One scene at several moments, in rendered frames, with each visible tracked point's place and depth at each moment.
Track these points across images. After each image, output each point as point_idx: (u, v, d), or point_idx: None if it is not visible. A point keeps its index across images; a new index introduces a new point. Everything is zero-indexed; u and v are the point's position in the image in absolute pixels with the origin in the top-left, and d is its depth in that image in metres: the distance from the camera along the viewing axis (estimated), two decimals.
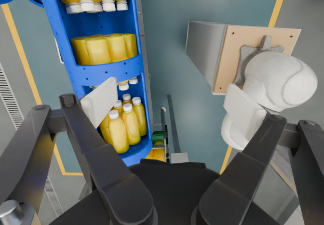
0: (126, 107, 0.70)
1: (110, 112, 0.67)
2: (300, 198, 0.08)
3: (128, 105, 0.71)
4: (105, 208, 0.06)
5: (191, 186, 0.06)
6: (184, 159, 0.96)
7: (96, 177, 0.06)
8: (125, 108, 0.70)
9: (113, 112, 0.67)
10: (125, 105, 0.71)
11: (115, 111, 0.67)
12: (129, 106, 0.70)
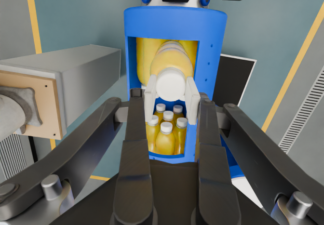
0: None
1: (179, 85, 0.20)
2: (245, 173, 0.10)
3: None
4: (105, 208, 0.06)
5: (191, 186, 0.06)
6: None
7: (121, 164, 0.07)
8: None
9: (171, 90, 0.21)
10: (155, 97, 0.55)
11: (162, 91, 0.21)
12: None
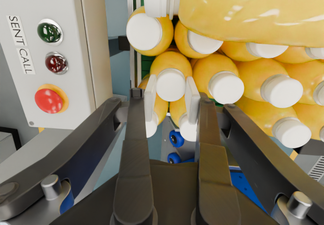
0: None
1: (179, 85, 0.20)
2: (245, 173, 0.10)
3: None
4: (105, 208, 0.06)
5: (191, 186, 0.06)
6: None
7: (121, 164, 0.07)
8: None
9: (171, 90, 0.21)
10: None
11: (162, 91, 0.21)
12: None
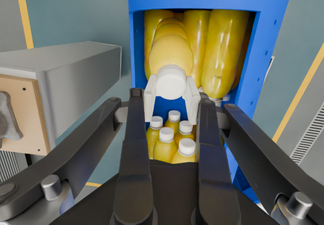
0: (173, 78, 0.19)
1: None
2: (246, 173, 0.10)
3: (166, 87, 0.20)
4: (105, 208, 0.06)
5: (191, 186, 0.06)
6: None
7: (120, 164, 0.07)
8: (175, 73, 0.19)
9: None
10: (177, 86, 0.20)
11: None
12: (162, 78, 0.19)
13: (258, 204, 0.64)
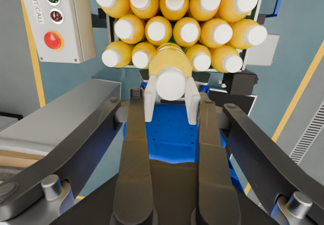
0: (173, 75, 0.20)
1: (128, 27, 0.35)
2: (246, 173, 0.10)
3: (166, 86, 0.20)
4: (105, 208, 0.06)
5: (191, 186, 0.06)
6: None
7: (120, 164, 0.07)
8: (175, 71, 0.20)
9: (123, 31, 0.36)
10: (177, 84, 0.20)
11: (118, 32, 0.36)
12: (162, 76, 0.20)
13: None
